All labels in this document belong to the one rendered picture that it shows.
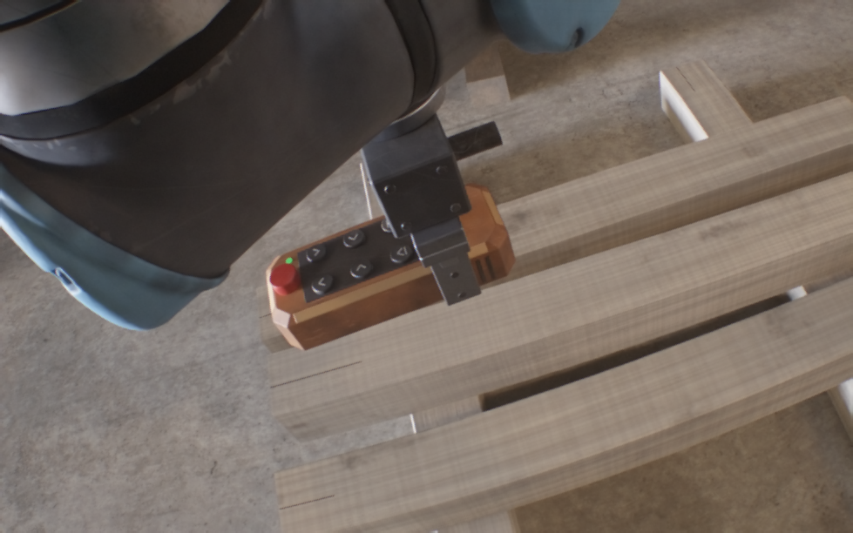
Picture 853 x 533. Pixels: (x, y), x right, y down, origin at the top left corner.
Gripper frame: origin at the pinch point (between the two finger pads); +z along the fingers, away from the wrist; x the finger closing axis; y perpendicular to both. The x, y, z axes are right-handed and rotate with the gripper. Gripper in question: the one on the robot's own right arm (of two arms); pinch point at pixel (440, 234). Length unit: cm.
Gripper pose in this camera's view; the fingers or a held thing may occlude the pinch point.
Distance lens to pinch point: 53.0
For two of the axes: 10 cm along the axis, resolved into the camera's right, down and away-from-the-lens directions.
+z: 2.5, 5.7, 7.8
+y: 9.4, -3.5, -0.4
